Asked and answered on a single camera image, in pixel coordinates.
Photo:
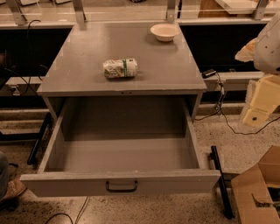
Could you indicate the small black device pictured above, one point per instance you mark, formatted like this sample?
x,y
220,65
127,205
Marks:
x,y
208,73

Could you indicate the open grey top drawer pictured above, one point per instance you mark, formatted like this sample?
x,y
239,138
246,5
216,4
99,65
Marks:
x,y
148,139

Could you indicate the white paper bowl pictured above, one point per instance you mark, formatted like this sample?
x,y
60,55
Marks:
x,y
164,32

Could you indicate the black left cabinet leg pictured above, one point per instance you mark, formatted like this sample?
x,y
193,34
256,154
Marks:
x,y
32,157

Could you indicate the green white 7up can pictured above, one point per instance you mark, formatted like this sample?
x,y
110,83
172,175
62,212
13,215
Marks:
x,y
120,68

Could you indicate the brown cardboard box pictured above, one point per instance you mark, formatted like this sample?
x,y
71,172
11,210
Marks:
x,y
251,186

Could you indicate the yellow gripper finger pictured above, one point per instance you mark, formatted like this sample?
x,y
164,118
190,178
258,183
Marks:
x,y
262,99
247,53

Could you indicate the black cabinet leg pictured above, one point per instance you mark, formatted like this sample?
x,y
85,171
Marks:
x,y
228,213
32,157

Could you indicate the black right cabinet leg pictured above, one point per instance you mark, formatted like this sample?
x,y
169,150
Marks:
x,y
228,213

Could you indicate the grey cabinet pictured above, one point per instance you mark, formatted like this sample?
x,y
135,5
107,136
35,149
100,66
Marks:
x,y
162,68

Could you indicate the brown shoe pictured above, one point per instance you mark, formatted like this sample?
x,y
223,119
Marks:
x,y
11,190

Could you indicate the black drawer handle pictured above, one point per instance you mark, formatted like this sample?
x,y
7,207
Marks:
x,y
121,188

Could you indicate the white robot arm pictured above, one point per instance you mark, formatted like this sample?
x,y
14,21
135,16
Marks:
x,y
267,49

